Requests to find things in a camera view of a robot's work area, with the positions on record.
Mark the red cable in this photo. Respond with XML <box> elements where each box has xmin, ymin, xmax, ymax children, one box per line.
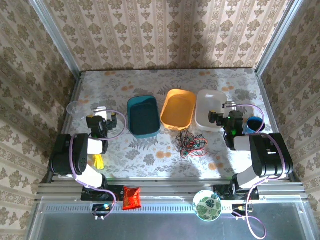
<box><xmin>178</xmin><ymin>136</ymin><xmax>209</xmax><ymax>158</ymax></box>

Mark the green cable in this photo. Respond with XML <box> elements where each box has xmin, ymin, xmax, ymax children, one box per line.
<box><xmin>182</xmin><ymin>139</ymin><xmax>207</xmax><ymax>157</ymax></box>

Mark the white plastic bin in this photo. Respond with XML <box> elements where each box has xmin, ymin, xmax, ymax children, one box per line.
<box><xmin>194</xmin><ymin>89</ymin><xmax>229</xmax><ymax>133</ymax></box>

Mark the blue cup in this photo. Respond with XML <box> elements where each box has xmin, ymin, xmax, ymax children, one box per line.
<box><xmin>242</xmin><ymin>116</ymin><xmax>266</xmax><ymax>136</ymax></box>

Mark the clear plastic cup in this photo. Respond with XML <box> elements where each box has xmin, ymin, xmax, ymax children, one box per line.
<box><xmin>66</xmin><ymin>100</ymin><xmax>87</xmax><ymax>121</ymax></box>

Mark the teal plastic bin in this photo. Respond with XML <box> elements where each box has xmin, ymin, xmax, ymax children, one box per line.
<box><xmin>126</xmin><ymin>94</ymin><xmax>162</xmax><ymax>140</ymax></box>

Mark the yellow banana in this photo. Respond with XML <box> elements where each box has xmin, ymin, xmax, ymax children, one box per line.
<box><xmin>91</xmin><ymin>154</ymin><xmax>105</xmax><ymax>171</ymax></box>

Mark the orange plastic bin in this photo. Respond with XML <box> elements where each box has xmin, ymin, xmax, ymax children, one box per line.
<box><xmin>159</xmin><ymin>88</ymin><xmax>197</xmax><ymax>131</ymax></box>

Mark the floral table cover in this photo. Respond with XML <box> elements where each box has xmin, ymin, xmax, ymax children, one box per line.
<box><xmin>58</xmin><ymin>68</ymin><xmax>288</xmax><ymax>180</ymax></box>

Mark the red foil snack packet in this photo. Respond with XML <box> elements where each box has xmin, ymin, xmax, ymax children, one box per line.
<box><xmin>122</xmin><ymin>186</ymin><xmax>143</xmax><ymax>211</ymax></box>

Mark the leaf print bowl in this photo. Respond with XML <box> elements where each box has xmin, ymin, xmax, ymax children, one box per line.
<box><xmin>192</xmin><ymin>189</ymin><xmax>223</xmax><ymax>222</ymax></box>

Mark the grey metal panel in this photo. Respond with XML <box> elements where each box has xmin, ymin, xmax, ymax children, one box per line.
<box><xmin>27</xmin><ymin>197</ymin><xmax>320</xmax><ymax>240</ymax></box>

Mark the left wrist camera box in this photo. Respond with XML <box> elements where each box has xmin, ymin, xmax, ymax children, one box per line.
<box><xmin>93</xmin><ymin>106</ymin><xmax>113</xmax><ymax>121</ymax></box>

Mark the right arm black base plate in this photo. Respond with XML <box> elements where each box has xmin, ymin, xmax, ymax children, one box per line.
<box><xmin>213</xmin><ymin>184</ymin><xmax>260</xmax><ymax>201</ymax></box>

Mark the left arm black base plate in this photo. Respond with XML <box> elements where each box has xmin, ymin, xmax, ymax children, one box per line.
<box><xmin>80</xmin><ymin>186</ymin><xmax>125</xmax><ymax>202</ymax></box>

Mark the aluminium frame rail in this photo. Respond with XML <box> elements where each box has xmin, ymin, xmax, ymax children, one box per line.
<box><xmin>34</xmin><ymin>177</ymin><xmax>308</xmax><ymax>201</ymax></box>

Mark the white slotted cable duct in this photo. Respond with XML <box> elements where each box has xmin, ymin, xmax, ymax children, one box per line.
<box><xmin>42</xmin><ymin>203</ymin><xmax>233</xmax><ymax>214</ymax></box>

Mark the aluminium frame post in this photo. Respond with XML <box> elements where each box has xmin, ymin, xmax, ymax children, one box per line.
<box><xmin>254</xmin><ymin>0</ymin><xmax>305</xmax><ymax>76</ymax></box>
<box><xmin>28</xmin><ymin>0</ymin><xmax>82</xmax><ymax>73</ymax></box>

